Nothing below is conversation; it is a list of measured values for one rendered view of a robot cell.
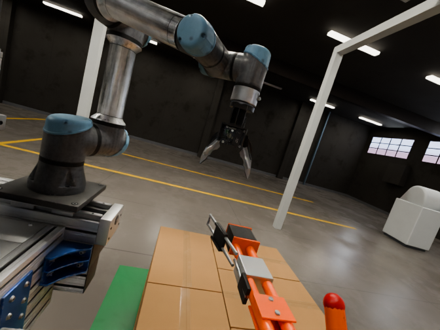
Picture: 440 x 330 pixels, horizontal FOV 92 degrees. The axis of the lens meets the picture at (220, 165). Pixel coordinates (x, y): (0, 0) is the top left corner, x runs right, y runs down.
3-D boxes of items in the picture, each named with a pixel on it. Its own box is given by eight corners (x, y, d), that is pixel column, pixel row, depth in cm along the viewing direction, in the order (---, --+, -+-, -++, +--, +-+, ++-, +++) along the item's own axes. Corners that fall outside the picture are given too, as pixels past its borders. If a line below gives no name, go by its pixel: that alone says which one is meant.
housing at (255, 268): (268, 298, 44) (275, 279, 44) (238, 293, 43) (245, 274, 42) (258, 275, 51) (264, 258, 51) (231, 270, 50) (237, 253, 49)
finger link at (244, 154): (245, 181, 59) (235, 149, 58) (246, 177, 65) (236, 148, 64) (256, 177, 58) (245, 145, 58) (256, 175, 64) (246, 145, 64)
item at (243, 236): (255, 259, 57) (260, 242, 56) (228, 254, 56) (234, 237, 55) (246, 242, 65) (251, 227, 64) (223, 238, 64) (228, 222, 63)
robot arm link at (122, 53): (70, 151, 75) (99, -16, 67) (106, 152, 89) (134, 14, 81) (94, 161, 71) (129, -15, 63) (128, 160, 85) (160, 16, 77)
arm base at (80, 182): (12, 187, 60) (17, 154, 58) (46, 175, 74) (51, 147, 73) (71, 200, 63) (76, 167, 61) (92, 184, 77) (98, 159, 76)
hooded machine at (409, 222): (379, 232, 587) (401, 181, 566) (400, 238, 598) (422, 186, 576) (406, 247, 513) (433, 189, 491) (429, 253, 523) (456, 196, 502)
